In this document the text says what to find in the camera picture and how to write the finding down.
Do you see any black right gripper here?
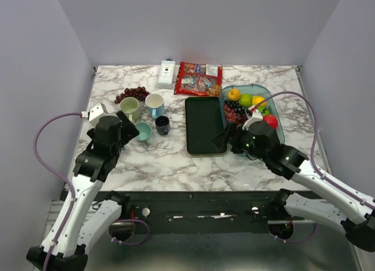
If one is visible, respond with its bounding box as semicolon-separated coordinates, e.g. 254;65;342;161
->
210;120;268;162

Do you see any mint green mug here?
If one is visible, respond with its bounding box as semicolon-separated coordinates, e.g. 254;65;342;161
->
135;122;152;144

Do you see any light green large mug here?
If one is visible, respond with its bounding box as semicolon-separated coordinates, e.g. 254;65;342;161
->
120;97;141;123

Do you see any dark blue mug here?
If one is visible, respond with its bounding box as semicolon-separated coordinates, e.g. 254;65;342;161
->
155;116;171;136

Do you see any light blue hexagonal mug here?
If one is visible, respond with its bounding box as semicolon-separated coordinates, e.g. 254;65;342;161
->
145;94;165;119

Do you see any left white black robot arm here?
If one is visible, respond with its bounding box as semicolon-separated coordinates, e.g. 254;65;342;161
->
26;111;139;270

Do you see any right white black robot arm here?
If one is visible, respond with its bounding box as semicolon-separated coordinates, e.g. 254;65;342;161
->
211;121;374;252

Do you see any red grape bunch in container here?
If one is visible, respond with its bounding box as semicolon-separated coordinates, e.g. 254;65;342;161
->
224;109;247;124

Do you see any black tray gold rim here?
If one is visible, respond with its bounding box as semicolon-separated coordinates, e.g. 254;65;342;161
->
185;97;227;156

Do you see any dark blue grape bunch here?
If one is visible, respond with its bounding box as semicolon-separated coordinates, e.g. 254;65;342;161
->
224;100;244;114

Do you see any dark red grape bunch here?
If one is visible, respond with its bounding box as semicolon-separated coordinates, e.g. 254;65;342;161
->
114;87;150;104

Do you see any green lime fruit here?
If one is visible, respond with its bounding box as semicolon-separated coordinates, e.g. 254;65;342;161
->
238;93;252;108

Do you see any orange fruit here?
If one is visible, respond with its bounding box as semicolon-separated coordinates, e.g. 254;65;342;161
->
227;88;241;101

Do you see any green striped melon fruit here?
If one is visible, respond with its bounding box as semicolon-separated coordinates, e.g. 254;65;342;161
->
258;107;271;117

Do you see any yellow lemon fruit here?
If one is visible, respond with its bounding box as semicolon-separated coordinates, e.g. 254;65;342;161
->
252;95;267;108

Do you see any red apple fruit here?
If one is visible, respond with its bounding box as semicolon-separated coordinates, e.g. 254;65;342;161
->
263;114;279;129

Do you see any red snack bag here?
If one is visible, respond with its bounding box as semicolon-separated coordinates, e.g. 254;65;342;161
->
174;62;223;97

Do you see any teal transparent fruit container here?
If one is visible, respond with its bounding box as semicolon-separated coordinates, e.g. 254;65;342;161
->
219;83;285;158

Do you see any white rectangular box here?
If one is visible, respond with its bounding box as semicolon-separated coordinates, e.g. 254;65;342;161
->
156;60;176;89

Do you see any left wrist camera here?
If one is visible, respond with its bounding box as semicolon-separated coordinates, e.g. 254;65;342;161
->
80;103;108;127

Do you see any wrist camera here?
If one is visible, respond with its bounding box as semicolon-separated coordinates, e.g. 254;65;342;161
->
80;103;108;127
242;106;263;130

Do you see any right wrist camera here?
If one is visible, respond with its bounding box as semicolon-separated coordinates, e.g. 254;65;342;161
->
242;106;263;130

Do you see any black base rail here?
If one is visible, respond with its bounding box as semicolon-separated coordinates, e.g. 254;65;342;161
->
60;190;329;235

